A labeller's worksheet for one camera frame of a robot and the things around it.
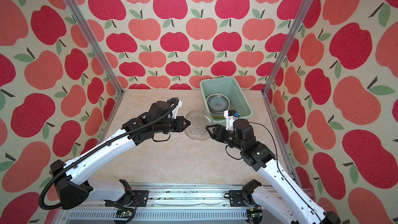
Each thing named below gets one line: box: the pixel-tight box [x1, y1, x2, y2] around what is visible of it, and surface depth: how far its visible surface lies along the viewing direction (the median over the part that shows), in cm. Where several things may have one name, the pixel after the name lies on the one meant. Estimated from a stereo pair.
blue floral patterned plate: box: [205, 92, 231, 112], surface depth 110 cm
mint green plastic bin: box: [200, 76, 254, 126], surface depth 106 cm
